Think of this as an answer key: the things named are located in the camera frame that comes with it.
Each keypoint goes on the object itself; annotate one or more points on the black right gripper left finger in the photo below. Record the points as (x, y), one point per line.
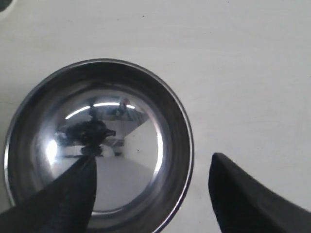
(63, 206)

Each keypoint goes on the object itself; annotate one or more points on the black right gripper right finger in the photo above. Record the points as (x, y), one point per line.
(243, 205)

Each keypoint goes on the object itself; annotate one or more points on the smooth stainless steel bowl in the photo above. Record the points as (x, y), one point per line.
(125, 116)

